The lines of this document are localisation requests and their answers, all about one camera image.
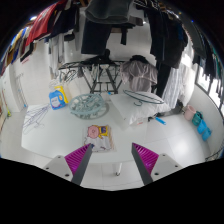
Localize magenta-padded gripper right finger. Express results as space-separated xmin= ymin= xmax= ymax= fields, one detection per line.
xmin=130 ymin=142 xmax=184 ymax=187

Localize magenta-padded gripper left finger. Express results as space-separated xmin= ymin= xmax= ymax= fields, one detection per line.
xmin=42 ymin=143 xmax=94 ymax=186

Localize cartoon print towel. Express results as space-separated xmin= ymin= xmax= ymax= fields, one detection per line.
xmin=83 ymin=124 xmax=116 ymax=153

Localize blue plastic brush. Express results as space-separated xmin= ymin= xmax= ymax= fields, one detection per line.
xmin=154 ymin=116 xmax=167 ymax=126

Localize white pillow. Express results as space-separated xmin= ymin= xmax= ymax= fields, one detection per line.
xmin=109 ymin=91 xmax=172 ymax=126

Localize round teal peg hanger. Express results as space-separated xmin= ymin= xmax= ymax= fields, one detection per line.
xmin=68 ymin=93 xmax=110 ymax=120

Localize blue detergent bottle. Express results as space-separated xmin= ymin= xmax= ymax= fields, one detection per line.
xmin=48 ymin=90 xmax=66 ymax=111

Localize teal clothes hanger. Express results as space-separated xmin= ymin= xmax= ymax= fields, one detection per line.
xmin=122 ymin=89 xmax=165 ymax=107

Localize pink bucket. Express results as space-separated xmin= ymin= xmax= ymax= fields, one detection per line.
xmin=183 ymin=104 xmax=197 ymax=122

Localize blue plastic basket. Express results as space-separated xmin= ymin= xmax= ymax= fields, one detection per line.
xmin=201 ymin=127 xmax=213 ymax=142
xmin=196 ymin=119 xmax=208 ymax=135

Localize teal plastic basket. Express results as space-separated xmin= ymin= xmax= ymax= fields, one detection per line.
xmin=191 ymin=110 xmax=204 ymax=127

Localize yellow detergent bottle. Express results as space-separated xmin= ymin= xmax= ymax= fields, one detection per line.
xmin=54 ymin=84 xmax=69 ymax=105

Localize grey shirt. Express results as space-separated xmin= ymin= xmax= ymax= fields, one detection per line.
xmin=120 ymin=59 xmax=158 ymax=93

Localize black folding drying rack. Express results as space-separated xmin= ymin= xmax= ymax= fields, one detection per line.
xmin=58 ymin=59 xmax=123 ymax=95

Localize row of dark hanging clothes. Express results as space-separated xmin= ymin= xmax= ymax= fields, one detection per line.
xmin=189 ymin=19 xmax=224 ymax=111

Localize black hanging clothes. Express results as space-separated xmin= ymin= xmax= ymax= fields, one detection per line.
xmin=146 ymin=6 xmax=188 ymax=98

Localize black hanging trousers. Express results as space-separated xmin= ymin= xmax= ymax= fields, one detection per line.
xmin=80 ymin=16 xmax=113 ymax=56

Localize row of colourful hanging clothes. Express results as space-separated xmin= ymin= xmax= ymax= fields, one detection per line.
xmin=1 ymin=28 xmax=34 ymax=68

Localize red hanging jersey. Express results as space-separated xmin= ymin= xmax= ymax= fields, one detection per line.
xmin=24 ymin=0 xmax=68 ymax=48

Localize dark grey hanging garment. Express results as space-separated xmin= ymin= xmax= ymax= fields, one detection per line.
xmin=84 ymin=0 xmax=134 ymax=25

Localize pile of wire hangers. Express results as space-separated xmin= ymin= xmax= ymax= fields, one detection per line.
xmin=22 ymin=103 xmax=52 ymax=135

